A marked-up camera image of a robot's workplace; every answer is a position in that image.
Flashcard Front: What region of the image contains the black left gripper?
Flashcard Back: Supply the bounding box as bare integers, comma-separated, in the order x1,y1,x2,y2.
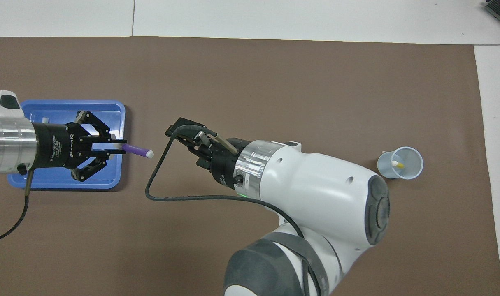
31,110,128,182

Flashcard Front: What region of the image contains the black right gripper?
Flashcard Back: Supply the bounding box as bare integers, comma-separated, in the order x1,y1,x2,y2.
164,117,252,190

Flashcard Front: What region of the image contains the purple highlighter pen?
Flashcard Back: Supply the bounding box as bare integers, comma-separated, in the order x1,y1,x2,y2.
121,143,154,159

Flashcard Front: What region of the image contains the blue plastic tray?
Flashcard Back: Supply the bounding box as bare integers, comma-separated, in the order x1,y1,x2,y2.
7,100,126,190

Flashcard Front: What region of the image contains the brown table mat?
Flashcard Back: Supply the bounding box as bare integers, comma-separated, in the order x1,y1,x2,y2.
0,36,500,296

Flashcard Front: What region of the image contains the light blue mesh cup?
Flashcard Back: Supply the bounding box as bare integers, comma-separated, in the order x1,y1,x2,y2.
377,146,424,180

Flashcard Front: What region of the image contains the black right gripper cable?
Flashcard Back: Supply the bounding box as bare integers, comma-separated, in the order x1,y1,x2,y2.
146,125,321,296

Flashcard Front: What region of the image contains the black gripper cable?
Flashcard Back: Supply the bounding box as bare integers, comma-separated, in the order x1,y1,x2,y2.
0,168,35,244
146,125,321,296

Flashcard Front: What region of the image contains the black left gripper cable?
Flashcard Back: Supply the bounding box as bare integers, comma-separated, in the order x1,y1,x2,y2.
0,168,35,244

